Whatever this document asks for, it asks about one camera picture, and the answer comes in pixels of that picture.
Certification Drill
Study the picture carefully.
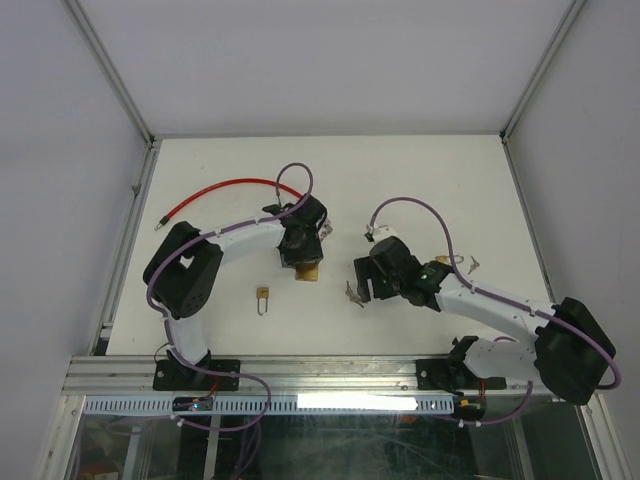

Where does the large brass padlock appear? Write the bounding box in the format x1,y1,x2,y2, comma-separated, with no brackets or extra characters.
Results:
295,263,319,282

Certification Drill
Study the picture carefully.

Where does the silver key bunch front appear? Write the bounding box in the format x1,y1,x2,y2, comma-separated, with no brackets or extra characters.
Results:
345,282,364,308

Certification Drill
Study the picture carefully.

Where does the red cable lock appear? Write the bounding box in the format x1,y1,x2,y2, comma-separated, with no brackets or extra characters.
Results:
152,177,304,232

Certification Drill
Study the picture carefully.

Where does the silver key pair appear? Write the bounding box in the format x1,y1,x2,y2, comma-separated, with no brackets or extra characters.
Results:
319,219,333,241

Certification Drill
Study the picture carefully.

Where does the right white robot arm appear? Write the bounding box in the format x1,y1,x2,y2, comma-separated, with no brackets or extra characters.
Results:
354,236,616,405

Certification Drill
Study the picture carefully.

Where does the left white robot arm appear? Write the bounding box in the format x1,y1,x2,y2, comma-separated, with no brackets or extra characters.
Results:
143,195,328,389

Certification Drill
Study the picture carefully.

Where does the small brass padlock right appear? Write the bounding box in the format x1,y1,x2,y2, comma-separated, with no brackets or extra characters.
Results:
435,255,465,266

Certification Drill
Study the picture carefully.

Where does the small brass padlock long shackle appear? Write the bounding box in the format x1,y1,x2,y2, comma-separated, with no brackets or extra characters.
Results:
256,287,270,316

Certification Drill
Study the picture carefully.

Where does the silver keys far right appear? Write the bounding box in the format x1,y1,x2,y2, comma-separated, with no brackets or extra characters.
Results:
468,255,480,275

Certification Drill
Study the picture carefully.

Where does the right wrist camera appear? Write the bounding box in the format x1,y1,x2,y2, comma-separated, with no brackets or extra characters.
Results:
364,224,397,244

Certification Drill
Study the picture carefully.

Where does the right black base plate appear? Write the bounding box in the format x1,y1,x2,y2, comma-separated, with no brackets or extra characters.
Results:
415,358,506,395

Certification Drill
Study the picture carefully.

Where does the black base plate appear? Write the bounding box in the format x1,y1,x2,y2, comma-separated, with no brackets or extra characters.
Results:
415,358,506,395
152,357,241,392

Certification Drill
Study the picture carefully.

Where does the left aluminium frame post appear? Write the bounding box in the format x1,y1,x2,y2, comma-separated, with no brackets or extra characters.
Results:
61,0,155,148

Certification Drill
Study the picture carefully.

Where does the aluminium frame post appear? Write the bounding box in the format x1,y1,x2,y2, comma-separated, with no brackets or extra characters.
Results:
61,0,155,148
499,0,587,142

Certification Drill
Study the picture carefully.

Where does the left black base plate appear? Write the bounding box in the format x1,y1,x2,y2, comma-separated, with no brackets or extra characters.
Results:
152,357,241,392

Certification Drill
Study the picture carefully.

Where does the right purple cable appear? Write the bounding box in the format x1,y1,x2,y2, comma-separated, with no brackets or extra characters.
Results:
363,195,624,429

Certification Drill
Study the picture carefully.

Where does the white slotted cable duct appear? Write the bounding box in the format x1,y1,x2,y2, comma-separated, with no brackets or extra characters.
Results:
84,393,454,416

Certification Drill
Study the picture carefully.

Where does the aluminium mounting rail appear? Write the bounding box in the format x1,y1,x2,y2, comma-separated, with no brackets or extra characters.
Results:
62,353,600,397

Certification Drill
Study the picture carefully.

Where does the right aluminium frame post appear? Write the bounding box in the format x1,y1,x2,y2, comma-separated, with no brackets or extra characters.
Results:
499,0,587,142

